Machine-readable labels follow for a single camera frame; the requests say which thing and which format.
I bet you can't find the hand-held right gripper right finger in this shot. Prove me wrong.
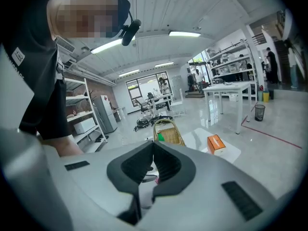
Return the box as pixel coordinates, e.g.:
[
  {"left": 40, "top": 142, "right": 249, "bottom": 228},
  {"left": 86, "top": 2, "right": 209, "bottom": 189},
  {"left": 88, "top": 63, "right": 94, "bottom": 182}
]
[{"left": 141, "top": 141, "right": 291, "bottom": 231}]

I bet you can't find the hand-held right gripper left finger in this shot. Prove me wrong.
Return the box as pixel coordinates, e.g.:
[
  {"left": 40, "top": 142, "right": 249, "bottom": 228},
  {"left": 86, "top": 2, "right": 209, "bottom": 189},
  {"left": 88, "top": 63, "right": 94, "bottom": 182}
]
[{"left": 47, "top": 140, "right": 155, "bottom": 226}]

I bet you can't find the woven wicker basket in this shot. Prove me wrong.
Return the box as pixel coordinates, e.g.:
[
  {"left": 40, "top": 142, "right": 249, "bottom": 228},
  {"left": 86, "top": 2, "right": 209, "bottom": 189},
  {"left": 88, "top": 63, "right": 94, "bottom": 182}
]
[{"left": 153, "top": 118, "right": 186, "bottom": 147}]

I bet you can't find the person's left forearm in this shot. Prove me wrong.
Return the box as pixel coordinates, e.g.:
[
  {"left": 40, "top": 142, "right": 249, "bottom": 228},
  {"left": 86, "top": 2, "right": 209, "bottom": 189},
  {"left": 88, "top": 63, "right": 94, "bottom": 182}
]
[{"left": 42, "top": 136, "right": 84, "bottom": 157}]

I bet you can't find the round black robot vacuum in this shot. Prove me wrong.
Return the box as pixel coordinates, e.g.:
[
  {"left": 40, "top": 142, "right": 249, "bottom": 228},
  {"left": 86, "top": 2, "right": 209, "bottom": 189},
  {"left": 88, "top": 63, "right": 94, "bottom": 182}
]
[{"left": 136, "top": 118, "right": 150, "bottom": 130}]

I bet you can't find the orange tissue box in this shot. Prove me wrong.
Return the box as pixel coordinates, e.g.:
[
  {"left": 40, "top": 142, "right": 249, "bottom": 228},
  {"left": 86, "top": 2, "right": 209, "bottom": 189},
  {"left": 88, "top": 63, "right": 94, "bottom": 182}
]
[{"left": 206, "top": 134, "right": 227, "bottom": 157}]

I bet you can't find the grey fridge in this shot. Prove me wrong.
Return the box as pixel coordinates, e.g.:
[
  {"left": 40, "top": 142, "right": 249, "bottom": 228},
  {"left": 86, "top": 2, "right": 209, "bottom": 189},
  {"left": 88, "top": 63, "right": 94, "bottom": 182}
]
[{"left": 93, "top": 94, "right": 118, "bottom": 135}]

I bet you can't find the white microwave box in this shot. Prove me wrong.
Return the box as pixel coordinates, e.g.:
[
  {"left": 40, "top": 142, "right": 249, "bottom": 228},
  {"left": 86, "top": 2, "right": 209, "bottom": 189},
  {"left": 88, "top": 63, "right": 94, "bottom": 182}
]
[{"left": 73, "top": 117, "right": 97, "bottom": 135}]

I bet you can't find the black office chair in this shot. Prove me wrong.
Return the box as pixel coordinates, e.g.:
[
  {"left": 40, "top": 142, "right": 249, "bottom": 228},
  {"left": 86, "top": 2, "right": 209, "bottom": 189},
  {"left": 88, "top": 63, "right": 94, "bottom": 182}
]
[{"left": 136, "top": 97, "right": 155, "bottom": 116}]

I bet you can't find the white desk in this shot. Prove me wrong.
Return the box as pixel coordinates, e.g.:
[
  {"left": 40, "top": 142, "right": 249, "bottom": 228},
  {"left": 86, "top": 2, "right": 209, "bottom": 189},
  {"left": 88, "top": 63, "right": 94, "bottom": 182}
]
[
  {"left": 150, "top": 94, "right": 173, "bottom": 112},
  {"left": 202, "top": 81, "right": 252, "bottom": 135}
]

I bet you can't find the black framed window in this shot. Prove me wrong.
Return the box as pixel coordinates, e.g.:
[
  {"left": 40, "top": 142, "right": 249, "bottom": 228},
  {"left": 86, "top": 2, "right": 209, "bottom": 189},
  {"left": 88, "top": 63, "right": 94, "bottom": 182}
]
[{"left": 125, "top": 71, "right": 172, "bottom": 116}]

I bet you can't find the white metal shelf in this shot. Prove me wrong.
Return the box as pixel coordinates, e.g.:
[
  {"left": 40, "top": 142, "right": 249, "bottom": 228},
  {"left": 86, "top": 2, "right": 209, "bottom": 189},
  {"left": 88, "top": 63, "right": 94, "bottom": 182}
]
[{"left": 64, "top": 77, "right": 108, "bottom": 153}]

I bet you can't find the ceiling light bar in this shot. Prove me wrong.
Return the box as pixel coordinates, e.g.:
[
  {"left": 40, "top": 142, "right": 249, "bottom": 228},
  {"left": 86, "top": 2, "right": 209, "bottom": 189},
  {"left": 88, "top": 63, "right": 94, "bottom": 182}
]
[
  {"left": 90, "top": 38, "right": 136, "bottom": 55},
  {"left": 154, "top": 61, "right": 175, "bottom": 68},
  {"left": 118, "top": 69, "right": 141, "bottom": 77},
  {"left": 168, "top": 30, "right": 202, "bottom": 38}
]

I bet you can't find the black mesh trash bin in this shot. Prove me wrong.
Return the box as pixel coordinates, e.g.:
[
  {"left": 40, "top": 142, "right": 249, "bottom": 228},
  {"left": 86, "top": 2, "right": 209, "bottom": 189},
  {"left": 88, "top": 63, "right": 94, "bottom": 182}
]
[{"left": 254, "top": 104, "right": 266, "bottom": 122}]

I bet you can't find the white storage shelf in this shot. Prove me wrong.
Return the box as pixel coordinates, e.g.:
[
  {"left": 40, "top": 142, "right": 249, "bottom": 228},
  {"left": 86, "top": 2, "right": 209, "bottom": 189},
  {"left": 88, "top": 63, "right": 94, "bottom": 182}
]
[{"left": 205, "top": 39, "right": 257, "bottom": 99}]

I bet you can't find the person's black shirt torso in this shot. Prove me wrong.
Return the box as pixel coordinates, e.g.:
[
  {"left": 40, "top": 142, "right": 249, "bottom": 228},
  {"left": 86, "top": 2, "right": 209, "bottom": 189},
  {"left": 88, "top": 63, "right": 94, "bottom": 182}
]
[{"left": 0, "top": 0, "right": 71, "bottom": 140}]

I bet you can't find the white air conditioner unit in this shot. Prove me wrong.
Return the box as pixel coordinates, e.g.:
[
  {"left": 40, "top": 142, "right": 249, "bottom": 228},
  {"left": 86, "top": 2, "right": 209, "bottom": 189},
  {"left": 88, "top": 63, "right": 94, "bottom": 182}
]
[{"left": 55, "top": 36, "right": 76, "bottom": 55}]

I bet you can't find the person's head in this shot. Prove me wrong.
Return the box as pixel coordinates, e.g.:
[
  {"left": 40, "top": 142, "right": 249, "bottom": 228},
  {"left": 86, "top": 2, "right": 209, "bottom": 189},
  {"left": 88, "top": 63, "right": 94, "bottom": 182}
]
[{"left": 47, "top": 0, "right": 132, "bottom": 39}]

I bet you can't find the black head camera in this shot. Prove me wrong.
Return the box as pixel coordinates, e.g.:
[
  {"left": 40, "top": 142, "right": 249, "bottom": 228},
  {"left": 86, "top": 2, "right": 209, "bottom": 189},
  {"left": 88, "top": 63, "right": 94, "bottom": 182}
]
[{"left": 118, "top": 19, "right": 142, "bottom": 47}]

